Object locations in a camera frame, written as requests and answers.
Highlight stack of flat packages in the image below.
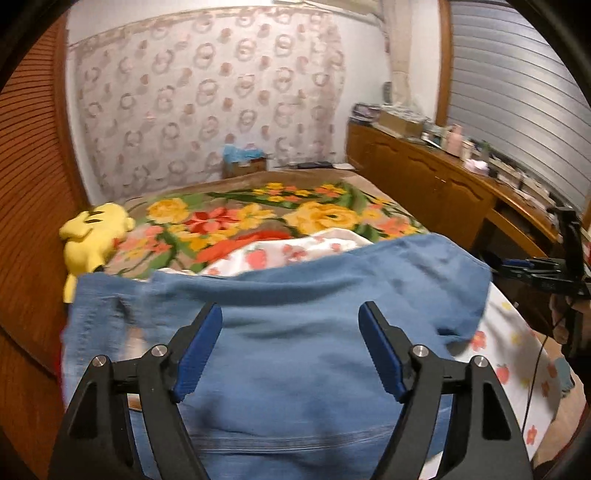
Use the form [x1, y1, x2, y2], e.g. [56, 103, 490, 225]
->
[352, 102, 382, 123]

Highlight person's right hand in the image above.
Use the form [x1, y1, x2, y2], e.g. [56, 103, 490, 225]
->
[549, 293, 578, 344]

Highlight long wooden sideboard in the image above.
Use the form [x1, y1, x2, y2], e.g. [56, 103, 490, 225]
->
[346, 120, 568, 296]

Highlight grey window blind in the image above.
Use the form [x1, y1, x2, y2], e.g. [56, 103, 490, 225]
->
[445, 0, 591, 208]

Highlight white flower-print bed sheet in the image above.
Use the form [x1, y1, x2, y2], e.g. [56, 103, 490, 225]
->
[203, 228, 575, 457]

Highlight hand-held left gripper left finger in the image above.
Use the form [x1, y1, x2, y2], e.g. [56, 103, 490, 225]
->
[48, 302, 223, 480]

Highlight pink thermos jug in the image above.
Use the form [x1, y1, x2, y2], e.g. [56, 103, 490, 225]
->
[445, 124, 465, 156]

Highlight sheer circle-patterned curtain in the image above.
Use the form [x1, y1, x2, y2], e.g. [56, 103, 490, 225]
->
[68, 7, 347, 199]

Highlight plush floral blanket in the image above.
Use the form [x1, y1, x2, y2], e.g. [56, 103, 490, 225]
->
[104, 172, 432, 280]

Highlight yellow plush toy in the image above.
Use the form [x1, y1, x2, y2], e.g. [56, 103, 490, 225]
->
[60, 202, 136, 304]

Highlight black cable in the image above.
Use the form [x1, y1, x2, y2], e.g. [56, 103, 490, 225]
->
[522, 295, 578, 446]

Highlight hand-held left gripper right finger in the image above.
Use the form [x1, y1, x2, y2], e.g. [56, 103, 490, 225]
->
[358, 301, 532, 480]

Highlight small brown box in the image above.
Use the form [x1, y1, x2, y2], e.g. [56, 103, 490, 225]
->
[224, 157, 269, 179]

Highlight blue denim pants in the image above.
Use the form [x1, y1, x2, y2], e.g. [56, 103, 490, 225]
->
[60, 233, 492, 480]

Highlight open cardboard box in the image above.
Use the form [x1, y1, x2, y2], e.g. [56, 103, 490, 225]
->
[379, 108, 428, 137]

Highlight brown slatted wooden wardrobe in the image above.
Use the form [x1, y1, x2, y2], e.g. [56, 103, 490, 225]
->
[0, 18, 90, 480]

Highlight blue plastic bag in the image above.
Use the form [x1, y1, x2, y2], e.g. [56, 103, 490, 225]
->
[223, 144, 267, 162]

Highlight tied beige window drape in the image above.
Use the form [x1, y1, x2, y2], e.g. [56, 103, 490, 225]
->
[379, 0, 417, 108]

